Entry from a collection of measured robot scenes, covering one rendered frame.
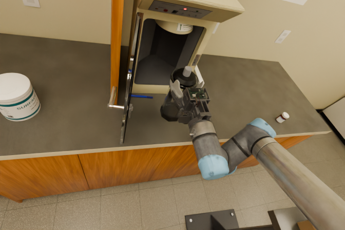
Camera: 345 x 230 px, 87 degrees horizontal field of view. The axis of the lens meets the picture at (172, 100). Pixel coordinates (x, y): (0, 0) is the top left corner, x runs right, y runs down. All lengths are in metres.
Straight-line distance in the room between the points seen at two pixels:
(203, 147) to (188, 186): 1.37
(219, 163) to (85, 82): 0.78
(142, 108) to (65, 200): 1.07
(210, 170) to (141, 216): 1.29
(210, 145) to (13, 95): 0.69
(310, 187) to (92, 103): 0.85
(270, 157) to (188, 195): 1.39
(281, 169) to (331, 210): 0.11
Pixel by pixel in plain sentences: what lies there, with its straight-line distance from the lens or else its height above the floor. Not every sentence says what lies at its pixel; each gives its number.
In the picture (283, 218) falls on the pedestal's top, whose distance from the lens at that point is 1.05.
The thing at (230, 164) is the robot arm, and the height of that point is 1.23.
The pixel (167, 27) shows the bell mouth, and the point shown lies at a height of 1.33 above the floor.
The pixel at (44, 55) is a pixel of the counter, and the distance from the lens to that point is 1.20.
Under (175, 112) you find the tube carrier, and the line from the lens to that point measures 0.77.
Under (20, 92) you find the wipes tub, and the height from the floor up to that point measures 1.09.
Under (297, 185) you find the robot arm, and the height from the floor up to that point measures 1.39.
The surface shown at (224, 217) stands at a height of 0.01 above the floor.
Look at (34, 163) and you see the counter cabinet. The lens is 1.06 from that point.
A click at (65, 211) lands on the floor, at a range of 1.75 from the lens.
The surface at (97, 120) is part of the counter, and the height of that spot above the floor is 0.94.
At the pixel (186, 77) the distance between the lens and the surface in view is 0.66.
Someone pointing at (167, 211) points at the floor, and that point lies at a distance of 1.77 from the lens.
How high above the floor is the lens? 1.71
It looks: 49 degrees down
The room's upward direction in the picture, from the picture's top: 24 degrees clockwise
